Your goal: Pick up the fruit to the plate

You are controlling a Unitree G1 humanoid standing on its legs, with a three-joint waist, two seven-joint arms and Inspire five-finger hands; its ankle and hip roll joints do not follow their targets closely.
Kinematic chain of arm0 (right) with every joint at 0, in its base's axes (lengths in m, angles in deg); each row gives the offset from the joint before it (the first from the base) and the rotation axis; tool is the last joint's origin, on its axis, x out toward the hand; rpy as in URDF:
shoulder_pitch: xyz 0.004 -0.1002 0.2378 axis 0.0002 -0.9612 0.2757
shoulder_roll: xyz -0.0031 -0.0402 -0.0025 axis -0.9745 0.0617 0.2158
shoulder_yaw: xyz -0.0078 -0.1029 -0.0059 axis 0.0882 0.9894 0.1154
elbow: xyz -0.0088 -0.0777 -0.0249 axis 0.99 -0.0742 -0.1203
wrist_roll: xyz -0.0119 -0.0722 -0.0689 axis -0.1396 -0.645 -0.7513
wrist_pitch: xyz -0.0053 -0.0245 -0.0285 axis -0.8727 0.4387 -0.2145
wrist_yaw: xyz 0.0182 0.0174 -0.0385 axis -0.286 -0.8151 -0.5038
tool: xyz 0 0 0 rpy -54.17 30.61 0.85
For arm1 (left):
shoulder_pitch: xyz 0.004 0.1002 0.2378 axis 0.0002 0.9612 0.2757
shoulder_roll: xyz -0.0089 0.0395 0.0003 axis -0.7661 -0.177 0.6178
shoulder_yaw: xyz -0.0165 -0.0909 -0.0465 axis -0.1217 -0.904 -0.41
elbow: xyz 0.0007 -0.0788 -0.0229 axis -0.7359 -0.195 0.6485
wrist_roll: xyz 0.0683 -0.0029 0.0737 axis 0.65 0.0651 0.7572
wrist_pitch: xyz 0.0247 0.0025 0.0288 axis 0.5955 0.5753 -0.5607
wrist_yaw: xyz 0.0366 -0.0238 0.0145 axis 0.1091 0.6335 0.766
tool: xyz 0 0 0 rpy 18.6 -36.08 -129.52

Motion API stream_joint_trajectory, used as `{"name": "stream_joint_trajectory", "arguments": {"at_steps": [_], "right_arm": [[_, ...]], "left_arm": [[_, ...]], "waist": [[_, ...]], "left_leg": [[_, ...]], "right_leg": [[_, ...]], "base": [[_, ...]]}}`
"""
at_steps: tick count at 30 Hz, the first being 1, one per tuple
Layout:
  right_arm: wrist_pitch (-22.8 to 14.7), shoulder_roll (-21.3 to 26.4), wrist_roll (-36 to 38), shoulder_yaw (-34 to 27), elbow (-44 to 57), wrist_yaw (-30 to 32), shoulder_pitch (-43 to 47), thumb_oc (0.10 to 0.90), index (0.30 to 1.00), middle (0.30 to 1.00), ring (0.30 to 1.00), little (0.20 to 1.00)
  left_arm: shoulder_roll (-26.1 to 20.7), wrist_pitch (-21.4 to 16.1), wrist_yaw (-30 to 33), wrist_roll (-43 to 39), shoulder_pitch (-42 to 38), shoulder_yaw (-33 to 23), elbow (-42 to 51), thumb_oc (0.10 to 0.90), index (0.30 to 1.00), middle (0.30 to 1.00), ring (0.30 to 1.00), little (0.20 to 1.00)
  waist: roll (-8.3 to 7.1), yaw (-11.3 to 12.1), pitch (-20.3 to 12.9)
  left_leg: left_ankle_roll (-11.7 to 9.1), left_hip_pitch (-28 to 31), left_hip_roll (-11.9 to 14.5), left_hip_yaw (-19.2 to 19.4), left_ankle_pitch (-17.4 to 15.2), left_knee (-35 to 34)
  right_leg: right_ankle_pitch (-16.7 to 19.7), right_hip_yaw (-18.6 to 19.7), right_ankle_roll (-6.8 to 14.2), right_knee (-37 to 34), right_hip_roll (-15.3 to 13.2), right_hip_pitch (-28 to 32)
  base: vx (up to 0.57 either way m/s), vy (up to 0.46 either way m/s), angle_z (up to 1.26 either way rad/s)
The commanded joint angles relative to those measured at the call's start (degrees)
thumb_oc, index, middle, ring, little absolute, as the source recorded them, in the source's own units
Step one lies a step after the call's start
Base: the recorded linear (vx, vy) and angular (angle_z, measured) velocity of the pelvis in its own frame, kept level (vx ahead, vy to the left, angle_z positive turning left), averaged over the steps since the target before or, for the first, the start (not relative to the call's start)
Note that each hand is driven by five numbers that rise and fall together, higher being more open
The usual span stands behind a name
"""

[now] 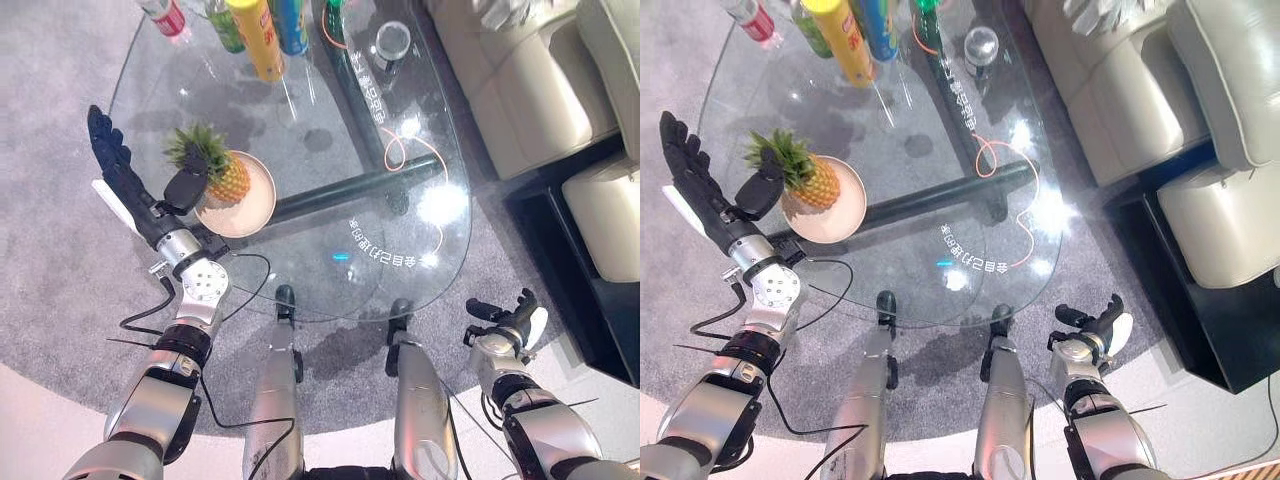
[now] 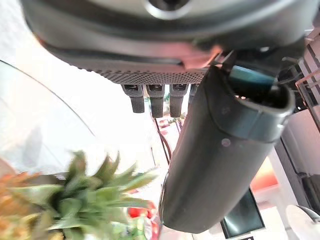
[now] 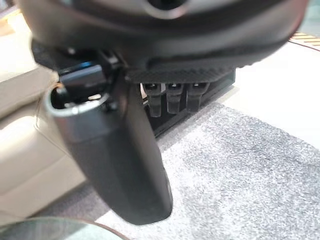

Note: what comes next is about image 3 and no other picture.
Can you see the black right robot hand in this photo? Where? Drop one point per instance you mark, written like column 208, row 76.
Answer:
column 120, row 155

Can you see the round glass table top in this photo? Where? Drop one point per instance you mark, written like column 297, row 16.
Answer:
column 50, row 230

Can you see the grey shaggy rug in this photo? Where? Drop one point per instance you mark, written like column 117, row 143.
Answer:
column 237, row 175

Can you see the yellow black striped mat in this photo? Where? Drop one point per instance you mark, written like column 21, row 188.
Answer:
column 308, row 39

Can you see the black low furniture frame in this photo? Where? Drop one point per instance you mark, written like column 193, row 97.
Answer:
column 225, row 81

